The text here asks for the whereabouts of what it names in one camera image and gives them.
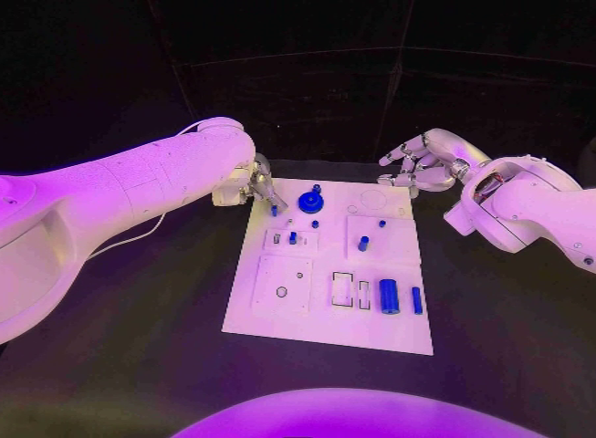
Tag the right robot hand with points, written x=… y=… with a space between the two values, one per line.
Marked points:
x=441 y=160

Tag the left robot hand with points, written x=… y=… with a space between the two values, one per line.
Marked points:
x=263 y=184

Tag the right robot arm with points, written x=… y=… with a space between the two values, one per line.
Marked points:
x=529 y=208

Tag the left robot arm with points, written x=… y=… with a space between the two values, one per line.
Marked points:
x=104 y=191

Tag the white task board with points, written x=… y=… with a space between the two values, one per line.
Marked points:
x=327 y=267

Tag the blue gear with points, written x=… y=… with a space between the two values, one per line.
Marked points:
x=311 y=201

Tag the blue block plug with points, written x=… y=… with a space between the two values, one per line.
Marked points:
x=292 y=237

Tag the blue hexagonal peg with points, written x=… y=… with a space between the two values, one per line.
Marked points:
x=363 y=243

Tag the thick blue cylinder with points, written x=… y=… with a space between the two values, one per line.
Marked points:
x=389 y=296

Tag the thin blue cylinder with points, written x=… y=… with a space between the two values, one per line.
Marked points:
x=416 y=300

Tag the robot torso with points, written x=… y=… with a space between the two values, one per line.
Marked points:
x=357 y=415

